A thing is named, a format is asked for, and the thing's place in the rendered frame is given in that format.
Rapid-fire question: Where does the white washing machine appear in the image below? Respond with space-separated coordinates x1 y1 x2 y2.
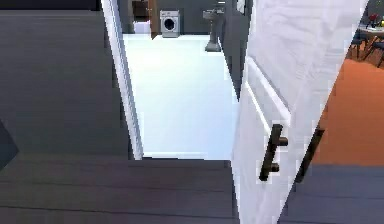
159 9 181 38

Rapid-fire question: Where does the brown wooden door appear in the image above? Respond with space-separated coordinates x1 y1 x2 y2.
147 0 159 40

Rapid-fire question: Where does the white room door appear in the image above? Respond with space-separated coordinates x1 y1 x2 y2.
231 0 370 224

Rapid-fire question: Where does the dark dining chair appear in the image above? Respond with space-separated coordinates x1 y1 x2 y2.
370 40 384 69
347 29 365 61

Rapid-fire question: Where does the grey pedestal sink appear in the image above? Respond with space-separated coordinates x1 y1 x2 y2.
202 8 226 53

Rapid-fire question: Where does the black door handle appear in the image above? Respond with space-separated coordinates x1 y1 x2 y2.
294 127 326 184
258 123 289 182

